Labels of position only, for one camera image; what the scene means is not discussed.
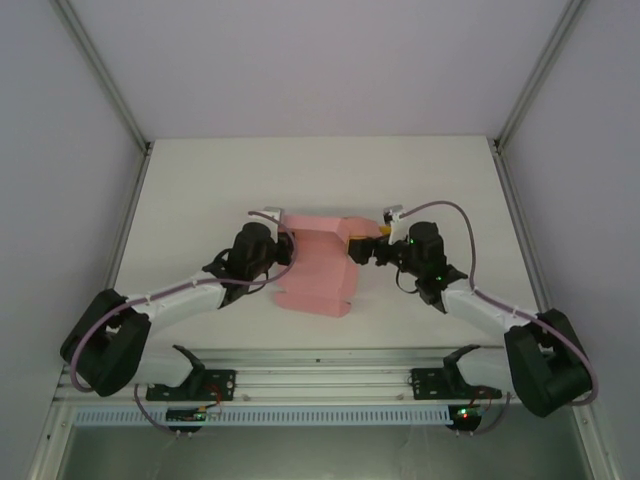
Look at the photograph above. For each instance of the aluminium table side rail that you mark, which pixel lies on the aluminium table side rail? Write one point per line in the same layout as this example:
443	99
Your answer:
122	240
525	240

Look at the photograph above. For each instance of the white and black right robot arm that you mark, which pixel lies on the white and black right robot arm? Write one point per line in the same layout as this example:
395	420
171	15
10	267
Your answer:
530	360

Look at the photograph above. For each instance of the small circuit board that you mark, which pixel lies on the small circuit board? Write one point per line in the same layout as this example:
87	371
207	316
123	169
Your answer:
467	414
192	414

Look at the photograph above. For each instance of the pink cloth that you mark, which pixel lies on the pink cloth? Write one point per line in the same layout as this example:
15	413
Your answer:
315	260

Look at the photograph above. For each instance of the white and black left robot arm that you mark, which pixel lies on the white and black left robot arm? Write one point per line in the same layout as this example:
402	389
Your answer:
170	297

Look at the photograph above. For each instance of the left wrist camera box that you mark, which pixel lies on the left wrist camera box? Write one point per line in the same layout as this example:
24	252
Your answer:
273	211

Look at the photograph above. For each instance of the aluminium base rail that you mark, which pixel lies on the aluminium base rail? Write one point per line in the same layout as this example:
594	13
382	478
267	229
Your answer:
320	372

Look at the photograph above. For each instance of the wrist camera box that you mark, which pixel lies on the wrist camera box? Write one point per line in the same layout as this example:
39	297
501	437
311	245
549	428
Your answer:
393	212
273	211

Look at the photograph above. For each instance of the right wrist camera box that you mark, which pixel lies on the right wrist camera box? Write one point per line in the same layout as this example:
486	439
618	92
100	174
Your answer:
393	212

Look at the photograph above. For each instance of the aluminium frame post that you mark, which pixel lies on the aluminium frame post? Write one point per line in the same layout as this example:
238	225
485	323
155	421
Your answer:
537	75
107	85

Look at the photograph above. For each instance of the grey metal panel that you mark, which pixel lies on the grey metal panel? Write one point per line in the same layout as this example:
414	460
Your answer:
320	452

